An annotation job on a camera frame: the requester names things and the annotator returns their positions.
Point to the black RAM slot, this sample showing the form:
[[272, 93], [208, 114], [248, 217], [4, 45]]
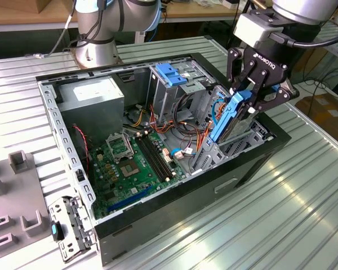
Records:
[[149, 159], [153, 158], [162, 154], [158, 156]]

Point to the grey parts rack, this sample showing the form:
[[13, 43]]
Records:
[[22, 191]]

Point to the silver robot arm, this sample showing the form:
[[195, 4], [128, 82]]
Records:
[[95, 28]]

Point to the green motherboard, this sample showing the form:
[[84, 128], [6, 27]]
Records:
[[124, 191]]

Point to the grey power supply unit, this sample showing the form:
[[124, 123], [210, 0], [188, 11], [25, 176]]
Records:
[[95, 112]]

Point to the white box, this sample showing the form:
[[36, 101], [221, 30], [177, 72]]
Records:
[[231, 4]]

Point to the metal card retainer bracket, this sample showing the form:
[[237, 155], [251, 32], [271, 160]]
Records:
[[70, 247]]

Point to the CPU socket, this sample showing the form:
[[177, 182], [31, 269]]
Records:
[[128, 168]]

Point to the metal disk bay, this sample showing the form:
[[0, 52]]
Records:
[[259, 135]]

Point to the brown cardboard box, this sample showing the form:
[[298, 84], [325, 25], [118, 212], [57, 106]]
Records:
[[53, 5]]

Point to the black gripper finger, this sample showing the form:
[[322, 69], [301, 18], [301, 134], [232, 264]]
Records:
[[287, 94], [233, 70]]

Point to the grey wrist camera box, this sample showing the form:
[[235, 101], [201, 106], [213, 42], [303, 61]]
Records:
[[253, 28]]

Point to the hard disk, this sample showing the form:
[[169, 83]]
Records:
[[225, 121]]

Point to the blue drive bay latch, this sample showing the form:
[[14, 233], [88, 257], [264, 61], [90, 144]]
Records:
[[169, 74]]

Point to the metal optical drive cage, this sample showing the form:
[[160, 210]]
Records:
[[160, 98]]

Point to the black latch blue tab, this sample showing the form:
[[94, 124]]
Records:
[[57, 232]]

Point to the wooden desk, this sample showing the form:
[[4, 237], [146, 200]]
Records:
[[31, 17]]

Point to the black open PC case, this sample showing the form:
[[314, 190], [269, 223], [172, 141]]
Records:
[[186, 202]]

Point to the blue expansion slot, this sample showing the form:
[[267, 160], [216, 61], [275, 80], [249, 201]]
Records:
[[129, 200]]

